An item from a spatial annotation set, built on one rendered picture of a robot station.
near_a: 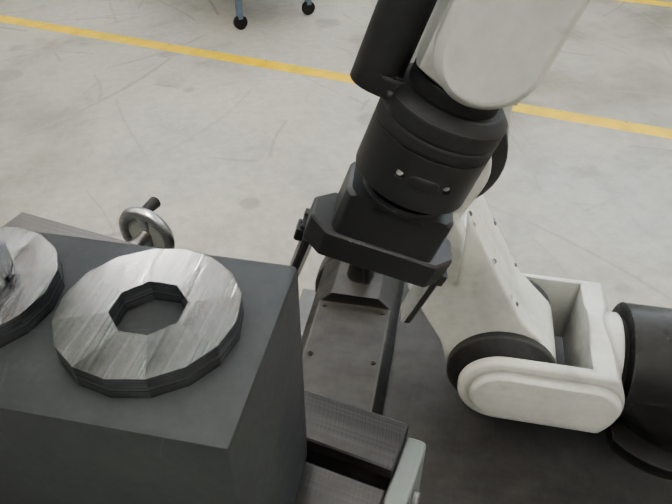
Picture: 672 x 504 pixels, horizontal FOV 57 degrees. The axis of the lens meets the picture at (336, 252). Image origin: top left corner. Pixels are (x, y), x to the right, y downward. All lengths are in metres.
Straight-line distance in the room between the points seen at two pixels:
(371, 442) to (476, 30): 0.30
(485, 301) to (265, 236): 1.45
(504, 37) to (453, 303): 0.49
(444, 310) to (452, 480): 0.24
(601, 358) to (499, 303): 0.15
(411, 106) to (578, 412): 0.56
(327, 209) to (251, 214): 1.79
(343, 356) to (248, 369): 0.70
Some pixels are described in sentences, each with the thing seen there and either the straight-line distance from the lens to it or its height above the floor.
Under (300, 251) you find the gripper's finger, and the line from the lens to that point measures 0.51.
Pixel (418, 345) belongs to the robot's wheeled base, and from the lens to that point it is 1.04.
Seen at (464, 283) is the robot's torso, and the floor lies 0.82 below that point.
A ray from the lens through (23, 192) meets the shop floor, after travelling 2.65.
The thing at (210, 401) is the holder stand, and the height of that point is 1.11.
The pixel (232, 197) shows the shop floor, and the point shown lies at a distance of 2.38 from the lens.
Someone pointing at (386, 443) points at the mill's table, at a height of 0.93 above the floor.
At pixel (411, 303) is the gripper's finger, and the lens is 0.55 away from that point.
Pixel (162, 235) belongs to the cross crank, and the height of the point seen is 0.64.
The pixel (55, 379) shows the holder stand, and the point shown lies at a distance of 0.32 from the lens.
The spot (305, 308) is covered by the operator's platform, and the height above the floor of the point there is 0.40.
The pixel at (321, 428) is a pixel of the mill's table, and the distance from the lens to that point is 0.50.
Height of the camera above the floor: 1.34
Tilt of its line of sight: 40 degrees down
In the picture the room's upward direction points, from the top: straight up
